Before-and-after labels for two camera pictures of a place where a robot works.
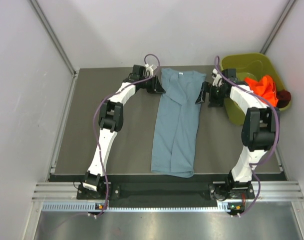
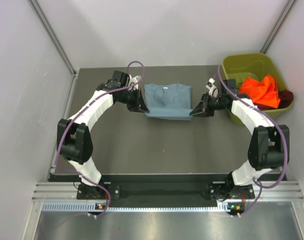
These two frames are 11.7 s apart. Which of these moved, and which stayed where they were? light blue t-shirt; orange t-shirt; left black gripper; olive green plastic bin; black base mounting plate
Moved: light blue t-shirt; left black gripper
Stayed: orange t-shirt; olive green plastic bin; black base mounting plate
